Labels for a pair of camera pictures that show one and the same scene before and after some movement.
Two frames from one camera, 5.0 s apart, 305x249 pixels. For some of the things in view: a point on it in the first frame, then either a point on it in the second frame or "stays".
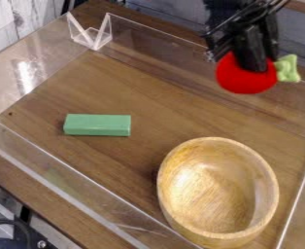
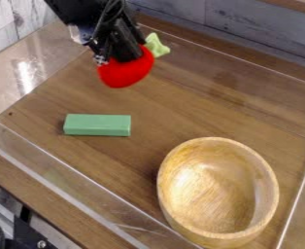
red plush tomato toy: x=242 y=81 to x=119 y=73
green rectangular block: x=98 y=124 stays
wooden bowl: x=219 y=192 stays
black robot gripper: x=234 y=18 to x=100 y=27
